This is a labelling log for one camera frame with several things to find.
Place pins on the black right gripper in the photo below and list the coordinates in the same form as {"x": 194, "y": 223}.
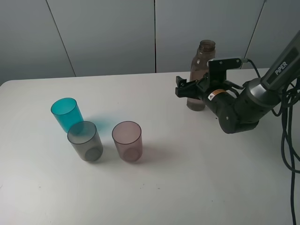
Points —
{"x": 213, "y": 92}

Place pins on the grey translucent plastic cup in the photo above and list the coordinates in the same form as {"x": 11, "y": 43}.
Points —
{"x": 85, "y": 139}

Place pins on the pink translucent plastic cup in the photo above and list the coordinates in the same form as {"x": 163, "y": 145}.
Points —
{"x": 127, "y": 136}

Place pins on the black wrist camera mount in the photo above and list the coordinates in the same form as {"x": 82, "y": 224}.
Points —
{"x": 218, "y": 68}

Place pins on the teal translucent plastic cup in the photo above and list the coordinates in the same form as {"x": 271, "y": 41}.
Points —
{"x": 66, "y": 112}

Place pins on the dark grey Piper robot arm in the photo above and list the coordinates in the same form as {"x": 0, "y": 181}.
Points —
{"x": 239, "y": 108}

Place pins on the brown translucent water bottle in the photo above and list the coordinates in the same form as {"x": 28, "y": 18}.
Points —
{"x": 205, "y": 52}

